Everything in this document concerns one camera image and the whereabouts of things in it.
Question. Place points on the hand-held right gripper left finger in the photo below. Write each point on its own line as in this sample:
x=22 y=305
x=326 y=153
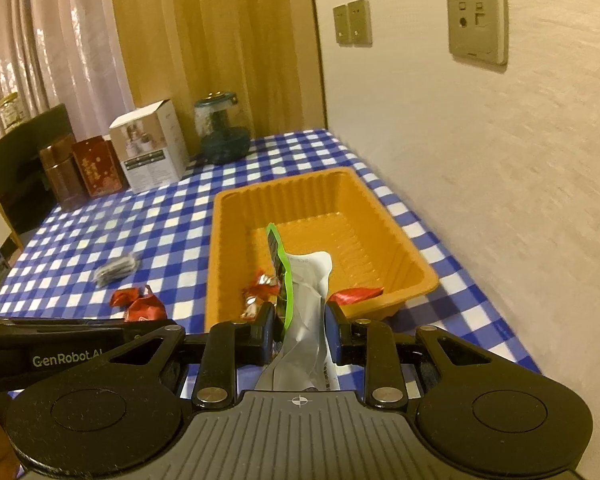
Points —
x=266 y=332

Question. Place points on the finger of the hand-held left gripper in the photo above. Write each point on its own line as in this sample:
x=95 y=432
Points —
x=55 y=324

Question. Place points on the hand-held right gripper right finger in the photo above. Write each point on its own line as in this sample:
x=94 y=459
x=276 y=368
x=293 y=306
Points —
x=331 y=332

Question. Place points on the green-edged white snack packet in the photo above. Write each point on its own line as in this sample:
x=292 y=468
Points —
x=305 y=310

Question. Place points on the red white snack packet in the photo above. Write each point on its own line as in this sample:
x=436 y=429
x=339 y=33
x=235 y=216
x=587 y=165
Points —
x=260 y=290

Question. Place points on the red snack wrapper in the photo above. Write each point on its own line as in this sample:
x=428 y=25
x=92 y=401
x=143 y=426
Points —
x=357 y=295

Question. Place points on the large red snack packet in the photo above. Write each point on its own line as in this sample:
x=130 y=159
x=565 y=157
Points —
x=147 y=310

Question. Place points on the orange plastic tray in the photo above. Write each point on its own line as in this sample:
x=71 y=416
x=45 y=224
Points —
x=330 y=200

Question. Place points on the dark red wrapped candy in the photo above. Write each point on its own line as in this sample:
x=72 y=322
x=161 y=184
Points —
x=125 y=297

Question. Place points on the dark seaweed snack packet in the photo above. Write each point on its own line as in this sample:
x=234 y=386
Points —
x=116 y=269

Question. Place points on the blue white checked tablecloth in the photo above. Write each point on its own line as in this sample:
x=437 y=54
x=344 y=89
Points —
x=155 y=220

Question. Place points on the brown tin canister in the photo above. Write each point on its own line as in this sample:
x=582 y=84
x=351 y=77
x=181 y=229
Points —
x=62 y=177

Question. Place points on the black monitor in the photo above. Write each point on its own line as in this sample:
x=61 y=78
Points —
x=20 y=175

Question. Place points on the red printed tin box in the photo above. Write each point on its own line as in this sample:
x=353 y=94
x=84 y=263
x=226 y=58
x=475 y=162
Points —
x=99 y=167

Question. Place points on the white cardboard box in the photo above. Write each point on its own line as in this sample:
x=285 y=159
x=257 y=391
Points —
x=150 y=150

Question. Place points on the green glass jar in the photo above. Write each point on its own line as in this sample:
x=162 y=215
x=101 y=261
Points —
x=222 y=130

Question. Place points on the yellow-lidded glass jar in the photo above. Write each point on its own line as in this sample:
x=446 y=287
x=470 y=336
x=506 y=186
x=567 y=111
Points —
x=10 y=110

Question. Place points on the pink sheer curtain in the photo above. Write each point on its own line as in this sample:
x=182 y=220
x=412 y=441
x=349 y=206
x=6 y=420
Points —
x=55 y=35

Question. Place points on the yellow curtain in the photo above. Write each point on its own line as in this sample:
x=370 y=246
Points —
x=220 y=35

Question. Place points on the large beige network wall socket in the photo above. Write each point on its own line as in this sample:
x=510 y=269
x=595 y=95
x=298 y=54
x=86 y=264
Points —
x=477 y=22

